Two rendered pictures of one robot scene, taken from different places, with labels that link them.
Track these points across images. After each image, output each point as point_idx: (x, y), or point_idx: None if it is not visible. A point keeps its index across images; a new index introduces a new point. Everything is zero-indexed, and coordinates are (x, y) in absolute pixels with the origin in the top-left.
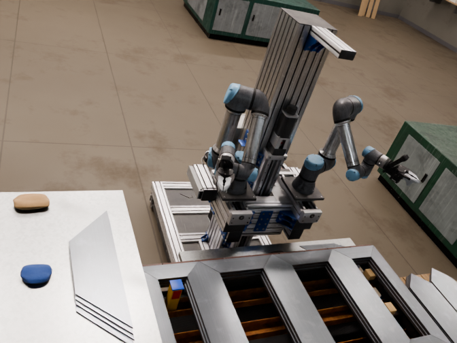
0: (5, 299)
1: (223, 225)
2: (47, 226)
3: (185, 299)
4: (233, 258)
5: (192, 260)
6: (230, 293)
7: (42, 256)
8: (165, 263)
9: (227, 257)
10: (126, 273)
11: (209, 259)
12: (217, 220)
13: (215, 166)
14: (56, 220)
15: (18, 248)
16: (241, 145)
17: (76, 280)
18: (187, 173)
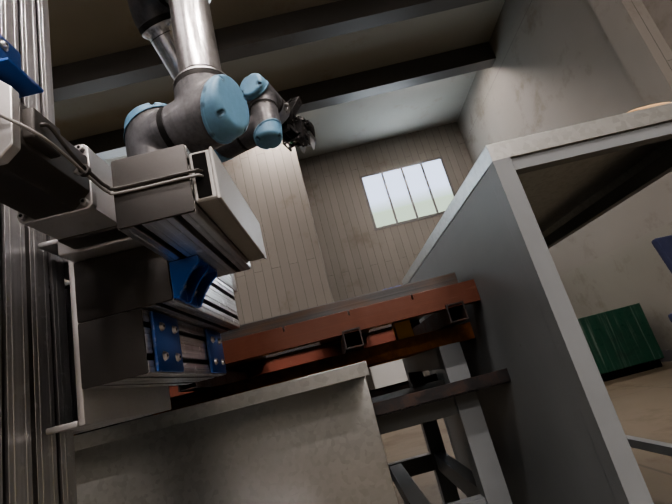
0: (569, 205)
1: (235, 310)
2: (586, 163)
3: (378, 351)
4: (271, 317)
5: (351, 309)
6: (292, 373)
7: (563, 189)
8: (404, 296)
9: (275, 328)
10: None
11: (316, 318)
12: (194, 367)
13: (279, 120)
14: (579, 160)
15: (601, 174)
16: (39, 86)
17: None
18: (223, 195)
